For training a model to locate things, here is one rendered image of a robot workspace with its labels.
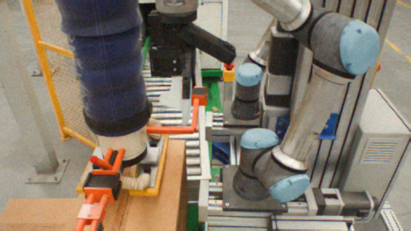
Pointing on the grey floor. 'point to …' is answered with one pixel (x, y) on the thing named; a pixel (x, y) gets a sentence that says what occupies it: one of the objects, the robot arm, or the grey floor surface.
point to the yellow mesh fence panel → (50, 74)
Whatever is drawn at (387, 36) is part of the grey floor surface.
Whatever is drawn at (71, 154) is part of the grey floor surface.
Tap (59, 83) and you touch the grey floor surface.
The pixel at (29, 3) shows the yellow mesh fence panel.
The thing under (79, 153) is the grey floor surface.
